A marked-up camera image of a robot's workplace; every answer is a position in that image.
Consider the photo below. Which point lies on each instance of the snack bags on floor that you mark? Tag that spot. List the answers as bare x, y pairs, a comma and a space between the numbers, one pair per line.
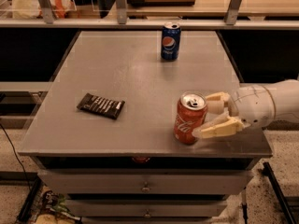
51, 209

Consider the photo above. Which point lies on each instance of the upper drawer metal knob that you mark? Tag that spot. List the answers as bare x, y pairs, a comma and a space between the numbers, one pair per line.
145, 188

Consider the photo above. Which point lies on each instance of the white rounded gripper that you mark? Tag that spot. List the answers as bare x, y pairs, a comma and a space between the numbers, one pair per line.
254, 105

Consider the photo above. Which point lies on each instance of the grey drawer cabinet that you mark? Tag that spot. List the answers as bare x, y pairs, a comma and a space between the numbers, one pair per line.
88, 158

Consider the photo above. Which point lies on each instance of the red object inside drawer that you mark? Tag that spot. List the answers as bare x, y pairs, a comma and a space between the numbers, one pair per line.
140, 159

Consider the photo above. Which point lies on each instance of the blue pepsi can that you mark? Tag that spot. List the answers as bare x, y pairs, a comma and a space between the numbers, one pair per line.
170, 41

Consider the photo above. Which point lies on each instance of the lower drawer metal knob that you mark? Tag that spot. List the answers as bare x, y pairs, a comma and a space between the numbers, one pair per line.
147, 214

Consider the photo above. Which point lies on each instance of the dark chocolate bar wrapper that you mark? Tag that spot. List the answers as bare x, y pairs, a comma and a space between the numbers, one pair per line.
101, 106

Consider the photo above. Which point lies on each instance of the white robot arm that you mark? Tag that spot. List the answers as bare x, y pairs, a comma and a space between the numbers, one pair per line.
286, 101

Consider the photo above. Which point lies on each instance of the white orange plastic bag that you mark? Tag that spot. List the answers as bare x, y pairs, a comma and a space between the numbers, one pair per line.
30, 9

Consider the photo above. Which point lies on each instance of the drawer metal knob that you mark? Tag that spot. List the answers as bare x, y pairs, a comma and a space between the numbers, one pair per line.
145, 188
147, 214

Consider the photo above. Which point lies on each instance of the red coke can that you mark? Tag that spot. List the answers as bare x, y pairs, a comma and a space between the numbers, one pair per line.
191, 114

